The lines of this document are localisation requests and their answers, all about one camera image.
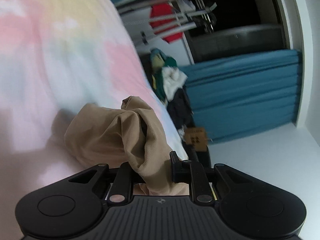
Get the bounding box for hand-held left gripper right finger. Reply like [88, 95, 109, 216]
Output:
[169, 151, 250, 203]

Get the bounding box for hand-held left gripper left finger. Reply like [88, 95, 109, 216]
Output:
[67, 162, 133, 203]

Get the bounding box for khaki pants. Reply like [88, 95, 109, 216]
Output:
[64, 96, 189, 196]

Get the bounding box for black sofa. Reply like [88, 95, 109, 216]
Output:
[139, 52, 212, 168]

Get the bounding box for brown paper bag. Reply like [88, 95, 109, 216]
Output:
[184, 127, 209, 152]

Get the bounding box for green garment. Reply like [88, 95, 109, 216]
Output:
[151, 56, 178, 105]

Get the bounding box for white garment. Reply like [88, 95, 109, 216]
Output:
[162, 66, 188, 100]

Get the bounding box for blue curtain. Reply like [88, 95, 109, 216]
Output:
[179, 49, 303, 145]

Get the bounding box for light blue garment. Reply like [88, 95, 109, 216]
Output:
[149, 48, 167, 62]

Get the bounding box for bed with pastel sheet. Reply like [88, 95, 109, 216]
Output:
[0, 0, 190, 230]

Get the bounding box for garment steamer stand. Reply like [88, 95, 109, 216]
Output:
[116, 0, 218, 45]

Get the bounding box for red garment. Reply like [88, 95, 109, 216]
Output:
[149, 2, 185, 43]

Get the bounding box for dark window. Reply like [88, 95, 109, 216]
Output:
[175, 0, 288, 64]

